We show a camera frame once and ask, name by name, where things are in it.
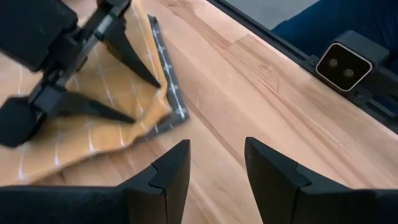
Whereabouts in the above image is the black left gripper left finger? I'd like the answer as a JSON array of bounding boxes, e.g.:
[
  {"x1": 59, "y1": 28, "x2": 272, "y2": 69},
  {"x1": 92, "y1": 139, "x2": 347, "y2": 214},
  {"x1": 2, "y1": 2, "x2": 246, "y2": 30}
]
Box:
[{"x1": 0, "y1": 139, "x2": 192, "y2": 224}]

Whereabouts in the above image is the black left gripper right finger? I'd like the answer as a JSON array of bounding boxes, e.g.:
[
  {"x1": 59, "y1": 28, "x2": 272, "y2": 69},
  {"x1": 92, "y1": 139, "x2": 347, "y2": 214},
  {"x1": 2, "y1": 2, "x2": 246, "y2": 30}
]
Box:
[{"x1": 244, "y1": 136, "x2": 398, "y2": 224}]

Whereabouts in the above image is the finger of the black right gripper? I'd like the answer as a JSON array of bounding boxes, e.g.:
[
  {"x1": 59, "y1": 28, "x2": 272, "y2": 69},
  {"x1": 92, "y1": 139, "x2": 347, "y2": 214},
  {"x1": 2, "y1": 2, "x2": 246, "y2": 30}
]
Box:
[
  {"x1": 39, "y1": 88, "x2": 137, "y2": 124},
  {"x1": 102, "y1": 17, "x2": 162, "y2": 89}
]

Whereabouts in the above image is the grey checked kitchen towel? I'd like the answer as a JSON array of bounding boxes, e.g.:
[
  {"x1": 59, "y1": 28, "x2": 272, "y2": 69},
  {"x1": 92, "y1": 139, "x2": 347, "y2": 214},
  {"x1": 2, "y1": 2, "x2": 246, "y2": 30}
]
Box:
[{"x1": 135, "y1": 14, "x2": 190, "y2": 140}]

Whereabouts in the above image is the dark blue object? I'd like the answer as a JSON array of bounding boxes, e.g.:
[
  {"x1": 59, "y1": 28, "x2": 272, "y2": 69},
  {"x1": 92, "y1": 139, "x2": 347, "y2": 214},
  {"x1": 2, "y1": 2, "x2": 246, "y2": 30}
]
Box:
[{"x1": 271, "y1": 0, "x2": 398, "y2": 75}]

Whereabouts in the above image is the orange checked kitchen towel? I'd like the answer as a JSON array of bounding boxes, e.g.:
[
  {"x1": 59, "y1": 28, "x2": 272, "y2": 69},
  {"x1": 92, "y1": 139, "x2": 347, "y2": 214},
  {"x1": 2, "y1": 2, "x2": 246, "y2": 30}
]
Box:
[{"x1": 0, "y1": 0, "x2": 174, "y2": 187}]

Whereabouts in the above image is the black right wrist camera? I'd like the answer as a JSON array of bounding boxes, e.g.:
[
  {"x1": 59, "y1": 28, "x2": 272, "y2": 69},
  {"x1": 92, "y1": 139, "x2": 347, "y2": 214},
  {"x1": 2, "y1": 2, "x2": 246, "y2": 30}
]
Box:
[{"x1": 0, "y1": 0, "x2": 79, "y2": 73}]

